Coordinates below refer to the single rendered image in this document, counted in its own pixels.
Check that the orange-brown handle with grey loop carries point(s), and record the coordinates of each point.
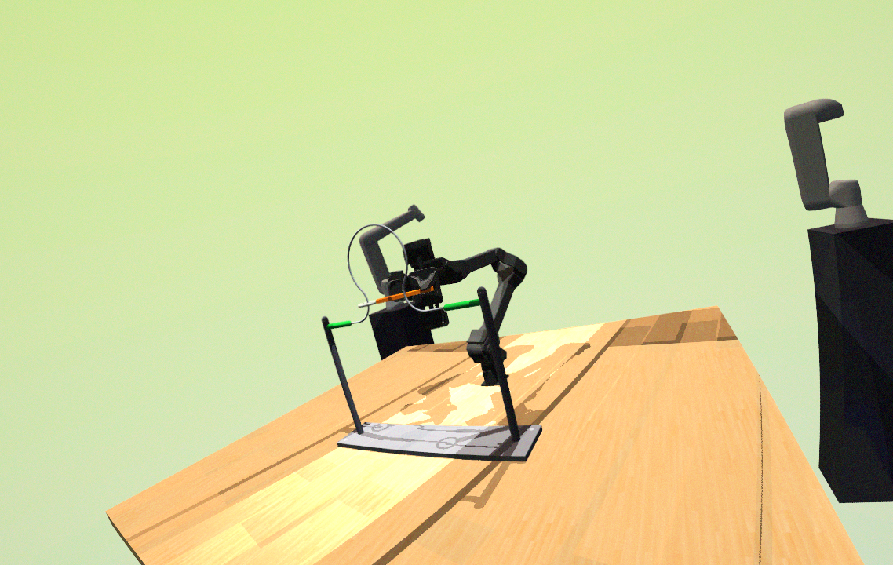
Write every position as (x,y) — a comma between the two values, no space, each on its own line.
(395,297)

